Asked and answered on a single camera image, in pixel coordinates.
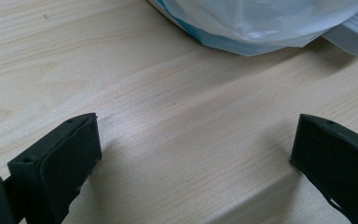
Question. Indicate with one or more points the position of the light blue round container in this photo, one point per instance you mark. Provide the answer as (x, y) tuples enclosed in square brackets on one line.
[(227, 43)]

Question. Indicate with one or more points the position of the translucent white plastic bag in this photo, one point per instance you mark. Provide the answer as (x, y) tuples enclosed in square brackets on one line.
[(261, 18)]

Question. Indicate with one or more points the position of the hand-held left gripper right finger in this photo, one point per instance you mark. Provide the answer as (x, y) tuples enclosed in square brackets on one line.
[(335, 155)]

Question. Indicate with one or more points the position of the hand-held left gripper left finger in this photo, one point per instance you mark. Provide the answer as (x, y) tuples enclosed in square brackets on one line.
[(59, 165)]

